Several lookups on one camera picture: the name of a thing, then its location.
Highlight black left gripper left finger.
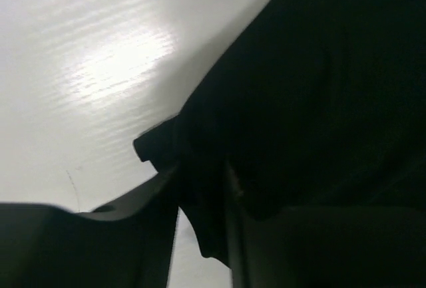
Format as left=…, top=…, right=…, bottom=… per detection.
left=1, top=168, right=178, bottom=287

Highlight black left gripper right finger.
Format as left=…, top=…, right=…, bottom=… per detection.
left=224, top=167, right=425, bottom=287

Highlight black shorts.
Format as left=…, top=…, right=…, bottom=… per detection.
left=134, top=0, right=425, bottom=263

